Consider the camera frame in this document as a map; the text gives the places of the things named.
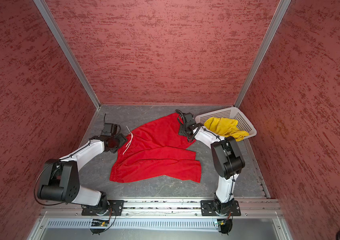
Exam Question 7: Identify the red shorts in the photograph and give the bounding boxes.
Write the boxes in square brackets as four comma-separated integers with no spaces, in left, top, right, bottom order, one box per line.
[110,113,202,183]

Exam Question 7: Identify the yellow shorts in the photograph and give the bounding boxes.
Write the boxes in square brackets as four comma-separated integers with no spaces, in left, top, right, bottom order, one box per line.
[204,117,250,142]

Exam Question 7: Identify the white plastic laundry basket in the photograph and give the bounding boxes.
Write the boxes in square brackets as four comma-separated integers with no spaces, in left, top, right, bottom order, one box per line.
[195,107,257,139]

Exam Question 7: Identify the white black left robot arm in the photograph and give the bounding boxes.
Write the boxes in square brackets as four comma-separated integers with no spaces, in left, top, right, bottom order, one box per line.
[33,134,127,216]

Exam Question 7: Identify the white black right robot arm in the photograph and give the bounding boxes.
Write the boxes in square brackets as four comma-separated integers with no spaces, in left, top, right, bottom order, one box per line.
[179,123,245,216]

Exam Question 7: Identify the left small circuit board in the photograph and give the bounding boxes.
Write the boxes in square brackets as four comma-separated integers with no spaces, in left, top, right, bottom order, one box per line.
[91,219,110,228]

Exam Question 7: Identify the small circuit board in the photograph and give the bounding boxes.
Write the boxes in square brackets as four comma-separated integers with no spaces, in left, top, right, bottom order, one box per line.
[217,220,227,228]
[91,219,110,228]

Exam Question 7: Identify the right small circuit board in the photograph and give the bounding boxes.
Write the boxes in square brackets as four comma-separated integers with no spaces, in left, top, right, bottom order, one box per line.
[217,220,227,228]

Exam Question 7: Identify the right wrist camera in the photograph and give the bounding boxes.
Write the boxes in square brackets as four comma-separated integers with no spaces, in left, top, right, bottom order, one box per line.
[180,113,196,128]

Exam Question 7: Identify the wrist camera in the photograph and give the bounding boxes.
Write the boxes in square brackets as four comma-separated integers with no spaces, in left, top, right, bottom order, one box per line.
[101,123,121,137]
[180,113,196,128]

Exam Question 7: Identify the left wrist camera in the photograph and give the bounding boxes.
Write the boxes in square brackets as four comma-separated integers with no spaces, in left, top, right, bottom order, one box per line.
[101,123,121,137]

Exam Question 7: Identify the white drawstring cord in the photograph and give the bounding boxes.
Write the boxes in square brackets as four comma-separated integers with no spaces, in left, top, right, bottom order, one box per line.
[122,125,134,156]

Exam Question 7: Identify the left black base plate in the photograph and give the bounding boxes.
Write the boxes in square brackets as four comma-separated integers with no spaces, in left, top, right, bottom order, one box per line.
[81,200,125,218]

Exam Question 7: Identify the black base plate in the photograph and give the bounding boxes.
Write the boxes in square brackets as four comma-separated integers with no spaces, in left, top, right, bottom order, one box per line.
[81,200,125,218]
[200,200,241,217]

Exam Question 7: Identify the aluminium front rail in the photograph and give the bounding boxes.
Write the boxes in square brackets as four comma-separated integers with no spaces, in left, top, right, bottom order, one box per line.
[37,197,283,219]

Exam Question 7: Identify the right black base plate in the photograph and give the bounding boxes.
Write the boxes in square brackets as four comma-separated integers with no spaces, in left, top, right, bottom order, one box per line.
[200,200,241,217]

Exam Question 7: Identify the white slotted cable duct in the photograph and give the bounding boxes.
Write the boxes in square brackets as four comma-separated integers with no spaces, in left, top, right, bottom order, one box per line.
[46,219,218,231]

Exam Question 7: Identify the right corner aluminium post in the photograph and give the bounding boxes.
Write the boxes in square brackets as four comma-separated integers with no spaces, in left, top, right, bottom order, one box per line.
[234,0,291,108]

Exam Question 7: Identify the corner aluminium post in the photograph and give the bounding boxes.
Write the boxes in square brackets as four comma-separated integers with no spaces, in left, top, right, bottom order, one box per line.
[234,0,291,108]
[33,0,102,110]

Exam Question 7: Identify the left corner aluminium post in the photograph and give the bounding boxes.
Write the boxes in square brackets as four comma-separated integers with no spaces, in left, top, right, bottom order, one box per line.
[33,0,102,110]

